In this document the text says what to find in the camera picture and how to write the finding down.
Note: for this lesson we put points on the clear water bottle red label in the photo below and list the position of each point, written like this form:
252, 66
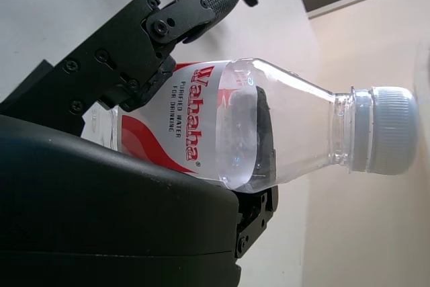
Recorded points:
302, 125

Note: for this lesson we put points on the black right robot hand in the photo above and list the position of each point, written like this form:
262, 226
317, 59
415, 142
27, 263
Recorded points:
100, 206

